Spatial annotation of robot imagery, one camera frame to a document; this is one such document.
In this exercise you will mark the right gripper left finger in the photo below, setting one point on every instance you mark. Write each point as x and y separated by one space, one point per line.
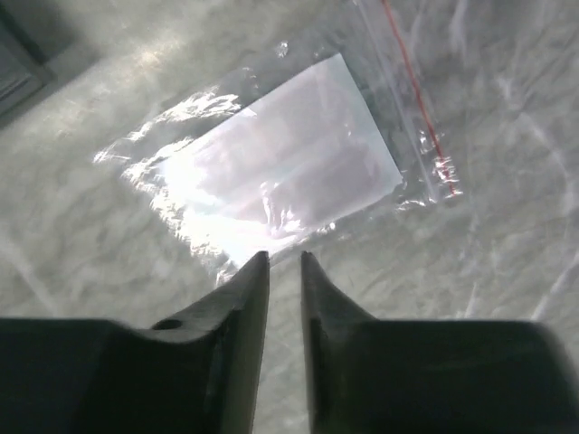
196 371

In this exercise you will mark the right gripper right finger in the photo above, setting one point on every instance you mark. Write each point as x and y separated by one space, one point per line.
371 375

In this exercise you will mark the small clear plaster bag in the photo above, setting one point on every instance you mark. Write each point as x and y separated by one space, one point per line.
318 133

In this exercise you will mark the aluminium frame rail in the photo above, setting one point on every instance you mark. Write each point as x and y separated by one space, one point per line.
23 71

